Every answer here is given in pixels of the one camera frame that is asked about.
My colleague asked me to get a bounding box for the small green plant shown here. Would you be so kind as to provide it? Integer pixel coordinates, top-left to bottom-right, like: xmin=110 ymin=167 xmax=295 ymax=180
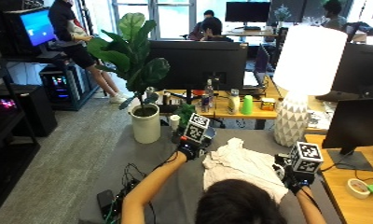
xmin=174 ymin=103 xmax=197 ymax=126

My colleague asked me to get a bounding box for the computer tower with coloured lights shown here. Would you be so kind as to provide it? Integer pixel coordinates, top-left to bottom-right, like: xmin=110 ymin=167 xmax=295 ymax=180
xmin=37 ymin=65 xmax=80 ymax=105

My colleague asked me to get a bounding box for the white cloth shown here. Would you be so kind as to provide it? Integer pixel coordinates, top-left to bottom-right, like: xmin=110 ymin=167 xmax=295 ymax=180
xmin=201 ymin=137 xmax=288 ymax=203

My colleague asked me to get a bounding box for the white marker cube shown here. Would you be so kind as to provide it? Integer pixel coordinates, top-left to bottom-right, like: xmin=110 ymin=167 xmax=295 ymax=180
xmin=288 ymin=141 xmax=324 ymax=175
xmin=182 ymin=112 xmax=211 ymax=144

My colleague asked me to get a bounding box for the yellow box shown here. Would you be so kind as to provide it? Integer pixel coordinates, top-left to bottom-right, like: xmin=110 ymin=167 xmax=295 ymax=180
xmin=259 ymin=97 xmax=276 ymax=112

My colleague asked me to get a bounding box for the white plant pot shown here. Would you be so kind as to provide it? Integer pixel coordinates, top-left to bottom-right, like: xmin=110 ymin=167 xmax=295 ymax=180
xmin=129 ymin=103 xmax=162 ymax=145

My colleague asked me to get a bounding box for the laptop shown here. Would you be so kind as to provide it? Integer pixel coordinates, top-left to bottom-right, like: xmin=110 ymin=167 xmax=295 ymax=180
xmin=242 ymin=44 xmax=271 ymax=90

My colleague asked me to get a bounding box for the bundle of black cables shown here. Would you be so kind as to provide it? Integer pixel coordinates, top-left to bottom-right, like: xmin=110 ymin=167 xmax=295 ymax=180
xmin=102 ymin=162 xmax=158 ymax=224

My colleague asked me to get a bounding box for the person's right hand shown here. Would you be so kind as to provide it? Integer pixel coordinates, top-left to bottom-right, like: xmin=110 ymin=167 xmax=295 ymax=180
xmin=272 ymin=153 xmax=316 ymax=195

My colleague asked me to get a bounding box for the black monitor on square stand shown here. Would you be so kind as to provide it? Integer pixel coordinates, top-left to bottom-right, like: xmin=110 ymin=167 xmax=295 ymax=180
xmin=320 ymin=97 xmax=373 ymax=173

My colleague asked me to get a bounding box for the large-leaved green plant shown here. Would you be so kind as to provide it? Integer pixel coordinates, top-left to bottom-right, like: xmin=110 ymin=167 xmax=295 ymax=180
xmin=85 ymin=12 xmax=171 ymax=117

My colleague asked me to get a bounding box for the person's left hand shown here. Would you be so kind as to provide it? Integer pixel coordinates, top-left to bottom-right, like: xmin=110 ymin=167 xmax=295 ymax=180
xmin=171 ymin=125 xmax=217 ymax=162

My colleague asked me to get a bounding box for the wooden desk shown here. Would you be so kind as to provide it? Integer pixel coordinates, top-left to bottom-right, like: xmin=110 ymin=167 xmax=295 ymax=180
xmin=303 ymin=133 xmax=373 ymax=224
xmin=162 ymin=76 xmax=326 ymax=130

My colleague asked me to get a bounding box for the green plastic cup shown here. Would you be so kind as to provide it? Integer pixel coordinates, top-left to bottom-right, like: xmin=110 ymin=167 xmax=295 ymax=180
xmin=239 ymin=94 xmax=254 ymax=116

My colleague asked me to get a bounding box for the small white cup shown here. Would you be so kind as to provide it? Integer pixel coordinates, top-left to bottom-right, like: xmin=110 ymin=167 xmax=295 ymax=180
xmin=167 ymin=114 xmax=181 ymax=131

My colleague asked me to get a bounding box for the clear water bottle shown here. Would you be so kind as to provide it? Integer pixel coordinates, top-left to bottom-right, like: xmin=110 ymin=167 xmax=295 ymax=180
xmin=202 ymin=78 xmax=215 ymax=109

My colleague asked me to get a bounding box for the black shelf unit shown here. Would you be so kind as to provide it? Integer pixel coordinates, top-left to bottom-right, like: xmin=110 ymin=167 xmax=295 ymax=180
xmin=0 ymin=68 xmax=42 ymax=213

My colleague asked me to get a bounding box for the monitor with blue screen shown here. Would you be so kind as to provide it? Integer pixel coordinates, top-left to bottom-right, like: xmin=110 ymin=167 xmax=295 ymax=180
xmin=4 ymin=7 xmax=61 ymax=60

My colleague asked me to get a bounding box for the white tape roll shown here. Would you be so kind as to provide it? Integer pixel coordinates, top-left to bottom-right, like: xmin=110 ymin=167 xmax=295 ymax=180
xmin=344 ymin=177 xmax=373 ymax=201

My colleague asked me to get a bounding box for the wide black monitor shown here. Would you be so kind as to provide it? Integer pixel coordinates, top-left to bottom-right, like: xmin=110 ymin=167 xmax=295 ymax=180
xmin=147 ymin=40 xmax=250 ymax=105

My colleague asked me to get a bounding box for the white table lamp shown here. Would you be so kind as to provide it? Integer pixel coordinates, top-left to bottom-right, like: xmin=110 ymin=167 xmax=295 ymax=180
xmin=271 ymin=25 xmax=348 ymax=147

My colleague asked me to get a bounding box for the black phone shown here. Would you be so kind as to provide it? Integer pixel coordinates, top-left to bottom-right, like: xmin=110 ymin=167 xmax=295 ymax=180
xmin=96 ymin=189 xmax=116 ymax=217

